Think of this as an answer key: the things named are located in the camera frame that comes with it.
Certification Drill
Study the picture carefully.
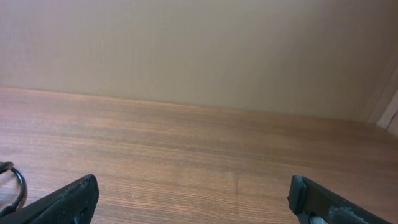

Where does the black USB cable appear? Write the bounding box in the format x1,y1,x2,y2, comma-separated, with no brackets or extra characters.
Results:
0,161,28,218

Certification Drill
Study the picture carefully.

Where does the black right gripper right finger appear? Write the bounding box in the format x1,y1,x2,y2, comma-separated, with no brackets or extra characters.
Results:
287,175,389,224

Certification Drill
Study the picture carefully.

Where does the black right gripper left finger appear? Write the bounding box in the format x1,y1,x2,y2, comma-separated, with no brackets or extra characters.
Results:
1,174,99,224

